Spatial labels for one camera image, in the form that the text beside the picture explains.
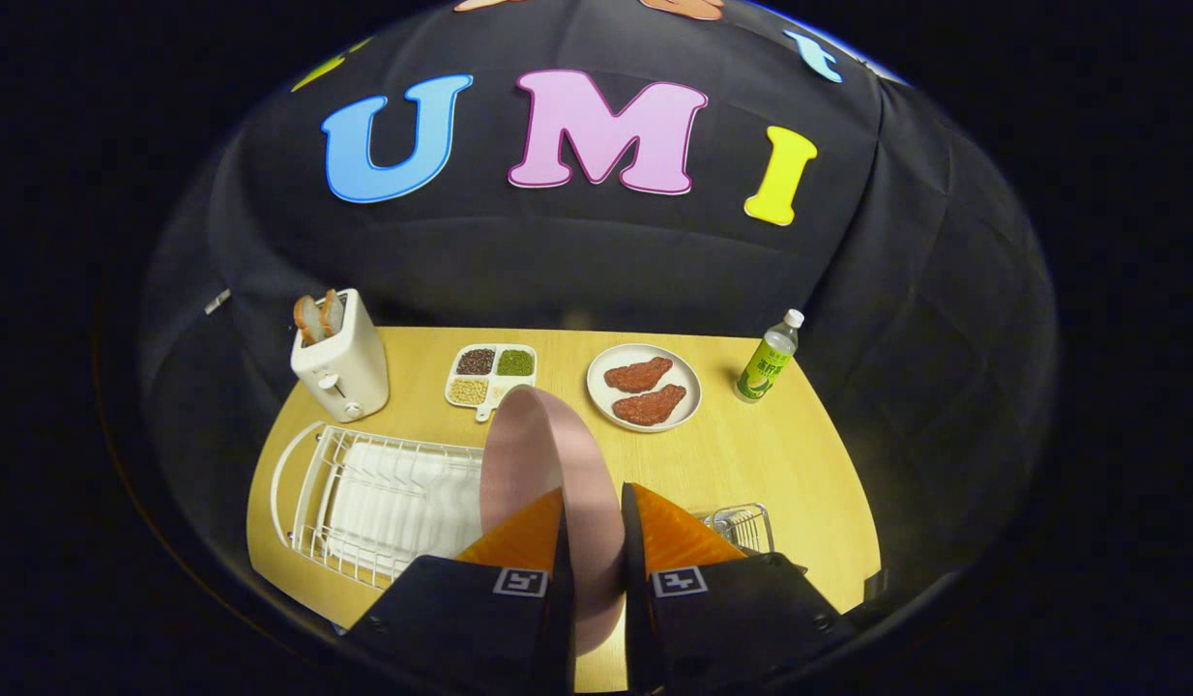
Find pink plate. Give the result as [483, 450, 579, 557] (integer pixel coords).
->
[479, 385, 628, 658]

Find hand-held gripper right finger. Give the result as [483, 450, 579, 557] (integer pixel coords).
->
[620, 481, 857, 695]

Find white toaster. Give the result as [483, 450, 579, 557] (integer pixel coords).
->
[290, 288, 392, 423]

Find small metal wire basket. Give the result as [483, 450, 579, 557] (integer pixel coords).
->
[698, 503, 776, 557]

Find white wire dish rack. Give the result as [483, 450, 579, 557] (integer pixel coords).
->
[270, 420, 491, 591]

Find white plate with meat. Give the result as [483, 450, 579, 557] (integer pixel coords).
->
[586, 343, 703, 433]

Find red meat piece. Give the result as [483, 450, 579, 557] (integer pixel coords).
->
[612, 384, 687, 427]
[603, 357, 674, 393]

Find white divided tray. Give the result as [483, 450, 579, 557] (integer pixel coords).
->
[445, 343, 539, 423]

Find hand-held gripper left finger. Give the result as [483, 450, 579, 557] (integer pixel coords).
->
[341, 486, 578, 695]

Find green label drink bottle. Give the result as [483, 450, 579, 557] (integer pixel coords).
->
[735, 308, 805, 403]

